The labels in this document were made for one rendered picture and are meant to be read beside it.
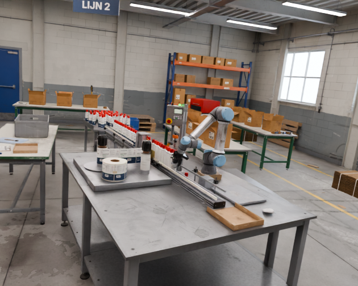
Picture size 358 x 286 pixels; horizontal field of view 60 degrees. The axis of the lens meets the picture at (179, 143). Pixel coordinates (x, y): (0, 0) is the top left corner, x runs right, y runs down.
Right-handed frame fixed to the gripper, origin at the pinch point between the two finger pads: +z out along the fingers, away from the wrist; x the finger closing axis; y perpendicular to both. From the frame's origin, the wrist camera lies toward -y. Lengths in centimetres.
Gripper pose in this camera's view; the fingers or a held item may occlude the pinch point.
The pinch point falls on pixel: (175, 167)
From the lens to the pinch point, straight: 284.4
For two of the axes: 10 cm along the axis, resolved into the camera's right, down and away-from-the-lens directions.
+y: -8.7, 0.2, -5.0
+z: -3.3, 7.3, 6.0
